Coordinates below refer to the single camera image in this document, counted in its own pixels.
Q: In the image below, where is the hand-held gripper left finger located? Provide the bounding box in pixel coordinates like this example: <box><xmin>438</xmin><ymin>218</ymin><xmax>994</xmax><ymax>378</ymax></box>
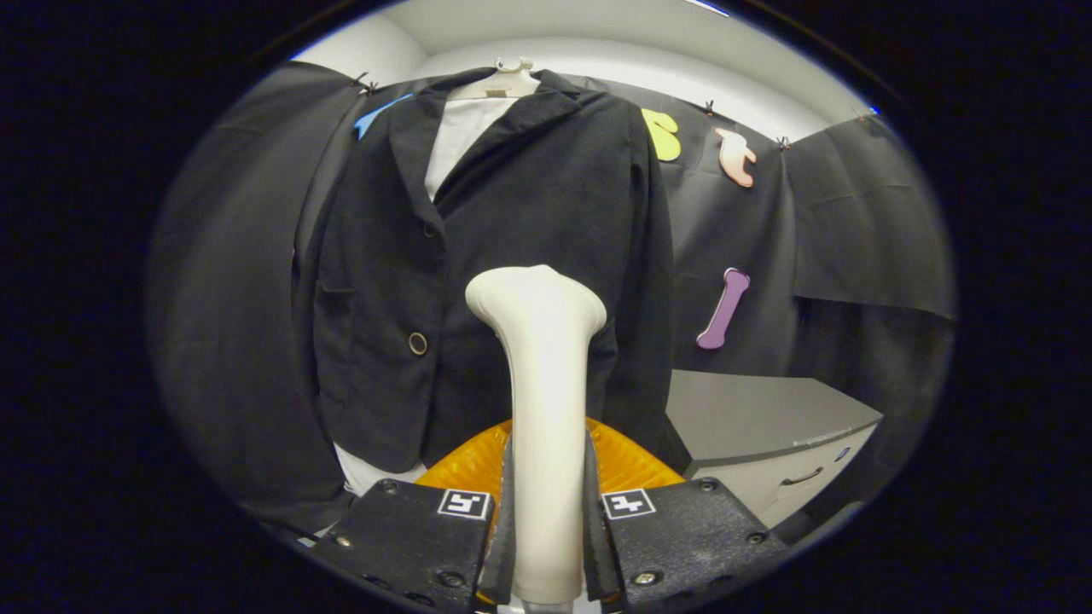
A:
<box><xmin>311</xmin><ymin>418</ymin><xmax>517</xmax><ymax>613</ymax></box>

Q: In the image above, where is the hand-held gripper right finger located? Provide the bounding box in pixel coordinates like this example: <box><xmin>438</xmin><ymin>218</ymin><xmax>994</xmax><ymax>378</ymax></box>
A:
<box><xmin>583</xmin><ymin>416</ymin><xmax>790</xmax><ymax>613</ymax></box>

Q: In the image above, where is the white garment steamer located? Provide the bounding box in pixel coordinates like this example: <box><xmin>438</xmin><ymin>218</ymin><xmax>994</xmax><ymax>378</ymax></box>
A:
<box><xmin>465</xmin><ymin>265</ymin><xmax>608</xmax><ymax>614</ymax></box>

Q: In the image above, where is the black suit jacket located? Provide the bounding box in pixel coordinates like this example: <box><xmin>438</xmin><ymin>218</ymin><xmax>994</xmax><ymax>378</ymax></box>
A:
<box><xmin>294</xmin><ymin>70</ymin><xmax>679</xmax><ymax>474</ymax></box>

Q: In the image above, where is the white shirt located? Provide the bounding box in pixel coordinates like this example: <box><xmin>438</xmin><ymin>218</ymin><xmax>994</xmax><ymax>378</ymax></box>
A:
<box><xmin>333</xmin><ymin>96</ymin><xmax>517</xmax><ymax>497</ymax></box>

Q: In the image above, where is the white clothes hanger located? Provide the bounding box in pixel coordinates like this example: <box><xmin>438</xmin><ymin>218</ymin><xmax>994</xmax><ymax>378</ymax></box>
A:
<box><xmin>448</xmin><ymin>56</ymin><xmax>543</xmax><ymax>101</ymax></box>

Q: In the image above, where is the grey cabinet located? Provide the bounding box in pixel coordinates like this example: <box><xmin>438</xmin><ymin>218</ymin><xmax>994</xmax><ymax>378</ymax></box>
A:
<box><xmin>665</xmin><ymin>369</ymin><xmax>884</xmax><ymax>530</ymax></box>

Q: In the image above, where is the black backdrop cloth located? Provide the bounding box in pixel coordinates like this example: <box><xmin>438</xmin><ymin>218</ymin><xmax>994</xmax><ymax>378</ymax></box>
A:
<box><xmin>145</xmin><ymin>61</ymin><xmax>956</xmax><ymax>534</ymax></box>

